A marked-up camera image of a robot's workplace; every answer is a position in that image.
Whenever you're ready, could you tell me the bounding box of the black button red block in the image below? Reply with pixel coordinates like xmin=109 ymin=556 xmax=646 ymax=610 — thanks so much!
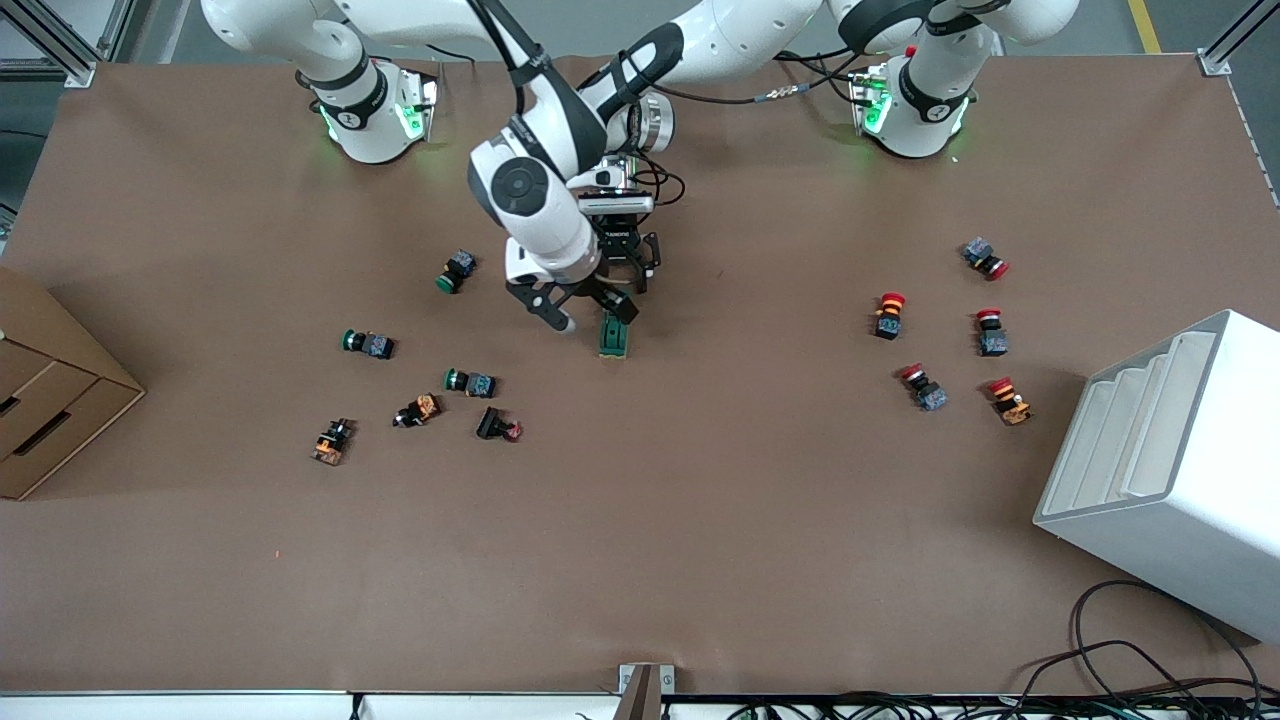
xmin=475 ymin=405 xmax=524 ymax=443

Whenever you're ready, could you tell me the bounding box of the brown table mat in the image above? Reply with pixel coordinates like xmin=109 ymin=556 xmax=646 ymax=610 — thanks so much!
xmin=0 ymin=50 xmax=1280 ymax=697

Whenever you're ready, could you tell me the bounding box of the brown cardboard box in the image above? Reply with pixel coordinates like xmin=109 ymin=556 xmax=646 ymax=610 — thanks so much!
xmin=0 ymin=265 xmax=147 ymax=501

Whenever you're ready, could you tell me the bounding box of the white stepped plastic rack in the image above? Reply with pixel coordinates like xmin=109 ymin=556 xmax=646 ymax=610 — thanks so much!
xmin=1033 ymin=308 xmax=1280 ymax=644

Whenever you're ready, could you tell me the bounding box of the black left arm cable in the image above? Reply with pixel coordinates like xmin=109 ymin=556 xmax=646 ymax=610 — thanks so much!
xmin=625 ymin=60 xmax=871 ymax=211

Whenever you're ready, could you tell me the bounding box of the metal edge bracket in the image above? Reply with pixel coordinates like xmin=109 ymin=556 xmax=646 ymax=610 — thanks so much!
xmin=618 ymin=663 xmax=676 ymax=720

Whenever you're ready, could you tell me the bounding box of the black cable bundle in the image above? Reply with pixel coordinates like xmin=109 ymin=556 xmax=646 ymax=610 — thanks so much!
xmin=730 ymin=690 xmax=1280 ymax=720

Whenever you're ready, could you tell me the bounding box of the white table edge rail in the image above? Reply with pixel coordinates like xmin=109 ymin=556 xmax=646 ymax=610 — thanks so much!
xmin=0 ymin=690 xmax=621 ymax=720

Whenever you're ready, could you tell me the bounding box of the aluminium frame profile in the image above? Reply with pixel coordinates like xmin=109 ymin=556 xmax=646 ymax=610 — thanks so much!
xmin=0 ymin=0 xmax=137 ymax=91
xmin=1198 ymin=0 xmax=1280 ymax=77

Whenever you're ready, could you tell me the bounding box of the black looped floor cable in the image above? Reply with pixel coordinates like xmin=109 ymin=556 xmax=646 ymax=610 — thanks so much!
xmin=1020 ymin=578 xmax=1266 ymax=701

